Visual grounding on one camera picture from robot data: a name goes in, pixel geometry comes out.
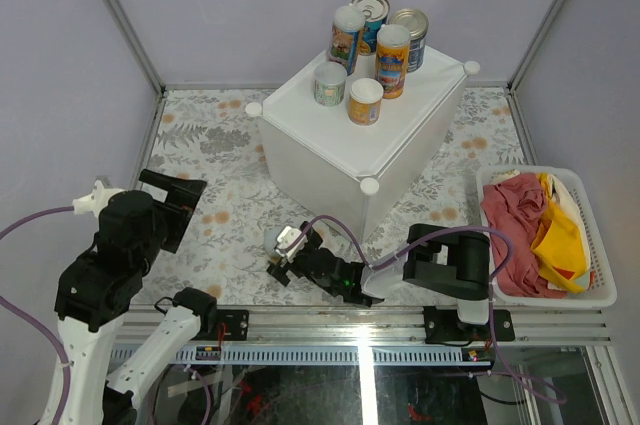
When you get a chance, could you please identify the white lid yellow jar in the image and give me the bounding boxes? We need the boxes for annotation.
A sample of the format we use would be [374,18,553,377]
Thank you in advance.
[348,78,384,126]

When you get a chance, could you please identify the clear lid green jar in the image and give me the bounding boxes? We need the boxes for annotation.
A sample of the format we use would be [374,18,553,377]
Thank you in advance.
[314,61,347,107]

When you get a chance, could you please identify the white lid orange can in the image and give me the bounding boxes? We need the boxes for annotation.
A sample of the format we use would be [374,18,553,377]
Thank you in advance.
[327,4,366,76]

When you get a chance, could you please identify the blue soup can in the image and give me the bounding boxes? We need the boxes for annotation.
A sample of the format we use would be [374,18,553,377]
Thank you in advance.
[389,8,429,73]
[351,0,390,56]

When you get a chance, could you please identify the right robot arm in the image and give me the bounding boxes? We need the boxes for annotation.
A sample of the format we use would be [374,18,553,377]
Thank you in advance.
[264,224,492,340]

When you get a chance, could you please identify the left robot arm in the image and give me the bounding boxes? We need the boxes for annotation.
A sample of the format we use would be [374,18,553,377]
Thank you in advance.
[40,170,219,424]

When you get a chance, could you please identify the white cube counter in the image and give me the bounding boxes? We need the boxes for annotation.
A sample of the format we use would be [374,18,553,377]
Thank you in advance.
[246,48,480,241]

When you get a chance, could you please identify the pink cloth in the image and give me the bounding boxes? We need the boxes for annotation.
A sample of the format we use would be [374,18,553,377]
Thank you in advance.
[481,173,566,299]

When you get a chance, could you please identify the white plastic basket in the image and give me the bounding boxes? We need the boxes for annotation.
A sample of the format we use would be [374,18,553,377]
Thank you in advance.
[476,164,617,310]

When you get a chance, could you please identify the yellow cloth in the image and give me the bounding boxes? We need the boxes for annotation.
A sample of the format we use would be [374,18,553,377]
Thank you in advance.
[529,172,596,294]

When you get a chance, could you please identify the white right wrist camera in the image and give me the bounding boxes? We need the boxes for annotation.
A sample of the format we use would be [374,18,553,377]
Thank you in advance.
[274,226,307,263]

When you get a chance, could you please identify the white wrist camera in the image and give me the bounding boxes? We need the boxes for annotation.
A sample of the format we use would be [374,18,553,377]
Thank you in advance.
[274,226,307,263]
[72,179,124,218]

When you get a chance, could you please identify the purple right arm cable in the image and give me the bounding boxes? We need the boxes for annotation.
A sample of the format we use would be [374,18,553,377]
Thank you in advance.
[304,214,569,406]

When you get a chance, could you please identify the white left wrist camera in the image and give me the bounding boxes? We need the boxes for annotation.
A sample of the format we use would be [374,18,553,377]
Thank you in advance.
[72,179,124,218]

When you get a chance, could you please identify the aluminium front rail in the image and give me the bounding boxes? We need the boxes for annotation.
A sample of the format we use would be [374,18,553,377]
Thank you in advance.
[114,305,614,346]

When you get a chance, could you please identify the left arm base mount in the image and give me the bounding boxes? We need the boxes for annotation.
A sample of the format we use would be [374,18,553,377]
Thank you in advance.
[194,309,250,343]

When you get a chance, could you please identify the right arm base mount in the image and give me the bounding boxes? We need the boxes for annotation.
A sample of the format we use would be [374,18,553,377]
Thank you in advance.
[414,302,516,346]

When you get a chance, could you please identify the white slotted cable duct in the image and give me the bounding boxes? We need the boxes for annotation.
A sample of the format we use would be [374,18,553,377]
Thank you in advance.
[172,345,494,368]

